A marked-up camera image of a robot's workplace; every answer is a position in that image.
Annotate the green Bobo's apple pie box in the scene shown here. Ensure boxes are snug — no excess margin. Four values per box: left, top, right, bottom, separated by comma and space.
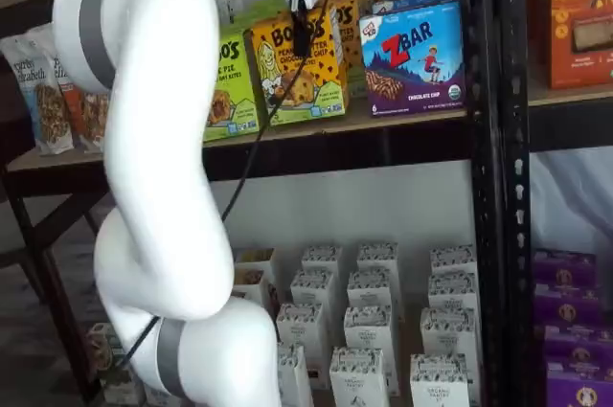
246, 0, 288, 13
201, 30, 263, 144
233, 7, 288, 34

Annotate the wooden shelf board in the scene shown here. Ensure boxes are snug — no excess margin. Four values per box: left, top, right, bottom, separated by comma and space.
5, 107, 468, 174
528, 79, 613, 107

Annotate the white patterned pantry box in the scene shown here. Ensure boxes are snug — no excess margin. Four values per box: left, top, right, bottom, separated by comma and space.
276, 301, 330, 355
420, 305, 481, 361
343, 304, 399, 355
276, 342, 316, 407
329, 346, 390, 407
409, 352, 471, 407
347, 269, 397, 310
357, 241, 400, 279
301, 245, 344, 279
429, 243, 478, 280
290, 269, 339, 308
426, 272, 480, 313

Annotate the yellow label granola box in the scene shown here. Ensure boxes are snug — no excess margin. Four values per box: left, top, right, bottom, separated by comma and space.
233, 247, 277, 279
232, 268, 268, 305

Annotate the large orange snack box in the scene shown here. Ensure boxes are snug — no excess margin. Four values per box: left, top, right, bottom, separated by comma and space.
545, 0, 613, 91

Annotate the purple snack box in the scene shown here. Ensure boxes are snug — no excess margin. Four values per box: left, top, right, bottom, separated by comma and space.
533, 282, 603, 329
542, 324, 613, 370
545, 362, 613, 407
533, 247, 599, 289

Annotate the black metal shelving rack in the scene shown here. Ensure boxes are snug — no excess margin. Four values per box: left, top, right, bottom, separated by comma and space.
497, 0, 613, 407
0, 0, 502, 407

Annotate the orange label granola bag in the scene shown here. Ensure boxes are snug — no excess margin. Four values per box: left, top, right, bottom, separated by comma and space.
51, 56, 112, 155

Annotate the white granola bag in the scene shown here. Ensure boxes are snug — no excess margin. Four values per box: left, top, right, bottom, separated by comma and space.
26, 22, 59, 47

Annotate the blue label granola bag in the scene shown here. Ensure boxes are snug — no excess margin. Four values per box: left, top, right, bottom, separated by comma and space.
0, 34, 74, 156

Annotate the white cartons group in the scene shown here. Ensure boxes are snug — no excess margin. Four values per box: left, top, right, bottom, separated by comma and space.
267, 243, 480, 407

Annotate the white wrinkled sheet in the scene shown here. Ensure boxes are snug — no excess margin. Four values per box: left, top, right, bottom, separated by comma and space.
529, 150, 613, 255

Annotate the green cereal carton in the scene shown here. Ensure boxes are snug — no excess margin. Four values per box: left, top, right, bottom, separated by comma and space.
85, 323, 129, 373

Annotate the black cable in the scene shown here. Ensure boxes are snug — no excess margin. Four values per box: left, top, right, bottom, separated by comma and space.
117, 0, 334, 370

